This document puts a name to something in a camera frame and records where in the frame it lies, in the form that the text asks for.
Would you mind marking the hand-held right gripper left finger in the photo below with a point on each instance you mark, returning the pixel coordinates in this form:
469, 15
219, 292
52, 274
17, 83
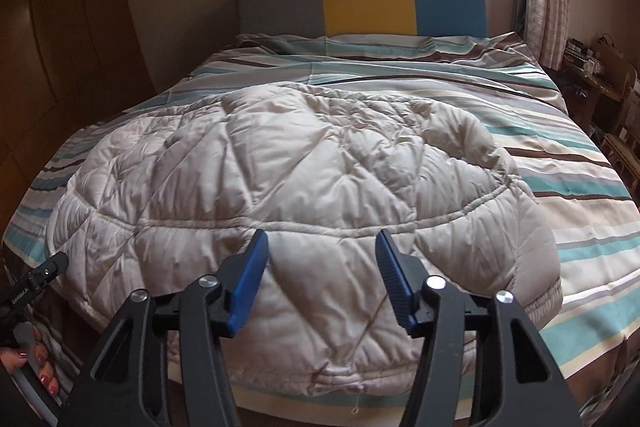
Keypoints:
245, 287

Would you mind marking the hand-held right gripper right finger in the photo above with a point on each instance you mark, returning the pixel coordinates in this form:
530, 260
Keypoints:
397, 287

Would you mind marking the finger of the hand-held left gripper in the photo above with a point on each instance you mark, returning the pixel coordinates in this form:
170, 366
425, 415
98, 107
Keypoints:
50, 269

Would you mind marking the beige quilted down jacket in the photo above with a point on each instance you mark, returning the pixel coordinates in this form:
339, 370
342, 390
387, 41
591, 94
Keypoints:
250, 167

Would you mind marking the person's left hand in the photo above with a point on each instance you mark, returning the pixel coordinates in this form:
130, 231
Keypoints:
42, 362

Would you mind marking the striped bed duvet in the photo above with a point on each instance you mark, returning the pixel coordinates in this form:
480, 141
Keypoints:
550, 157

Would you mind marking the wooden wardrobe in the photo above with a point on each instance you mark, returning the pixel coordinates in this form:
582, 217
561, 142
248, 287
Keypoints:
65, 32

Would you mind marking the wooden chair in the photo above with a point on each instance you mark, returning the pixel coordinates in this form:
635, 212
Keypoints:
625, 132

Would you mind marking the wooden desk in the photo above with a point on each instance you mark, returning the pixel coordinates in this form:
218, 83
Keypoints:
595, 87

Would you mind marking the desk clutter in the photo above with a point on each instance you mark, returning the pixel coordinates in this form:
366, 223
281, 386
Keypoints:
580, 54

